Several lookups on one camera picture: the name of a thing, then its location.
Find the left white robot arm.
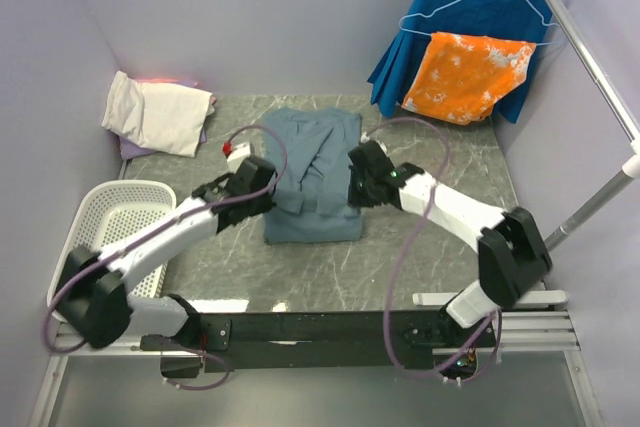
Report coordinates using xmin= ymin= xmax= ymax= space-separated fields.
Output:
xmin=51 ymin=155 xmax=278 ymax=349

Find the aluminium rail frame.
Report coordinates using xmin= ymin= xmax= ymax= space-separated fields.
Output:
xmin=30 ymin=311 xmax=603 ymax=426

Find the pink folded t shirt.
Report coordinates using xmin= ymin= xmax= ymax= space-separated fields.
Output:
xmin=136 ymin=78 xmax=199 ymax=88

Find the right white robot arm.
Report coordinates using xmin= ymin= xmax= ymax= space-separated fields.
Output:
xmin=349 ymin=140 xmax=552 ymax=346

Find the light blue wire hanger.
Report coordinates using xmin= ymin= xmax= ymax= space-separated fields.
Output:
xmin=398 ymin=0 xmax=559 ymax=37

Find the silver clothes rack frame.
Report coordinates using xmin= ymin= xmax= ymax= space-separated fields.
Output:
xmin=487 ymin=0 xmax=640 ymax=306

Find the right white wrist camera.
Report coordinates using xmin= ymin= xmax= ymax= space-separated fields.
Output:
xmin=360 ymin=132 xmax=388 ymax=154

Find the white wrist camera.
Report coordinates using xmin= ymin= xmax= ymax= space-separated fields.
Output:
xmin=222 ymin=142 xmax=254 ymax=173
xmin=360 ymin=132 xmax=388 ymax=154

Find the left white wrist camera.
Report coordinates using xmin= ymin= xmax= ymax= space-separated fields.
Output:
xmin=222 ymin=142 xmax=254 ymax=173

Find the grey-blue t shirt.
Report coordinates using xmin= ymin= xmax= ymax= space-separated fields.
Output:
xmin=261 ymin=107 xmax=363 ymax=244

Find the white plastic laundry basket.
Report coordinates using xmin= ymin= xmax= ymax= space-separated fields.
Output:
xmin=46 ymin=180 xmax=177 ymax=301

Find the white folded t shirt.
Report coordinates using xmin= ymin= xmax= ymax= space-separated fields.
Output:
xmin=102 ymin=71 xmax=216 ymax=158

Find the blue pleated skirt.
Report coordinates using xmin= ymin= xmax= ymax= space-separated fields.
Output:
xmin=368 ymin=0 xmax=549 ymax=117

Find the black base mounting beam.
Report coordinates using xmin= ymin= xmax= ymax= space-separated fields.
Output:
xmin=138 ymin=309 xmax=501 ymax=381

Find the orange white tie-dye cloth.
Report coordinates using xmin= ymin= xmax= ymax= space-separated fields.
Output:
xmin=401 ymin=32 xmax=537 ymax=125

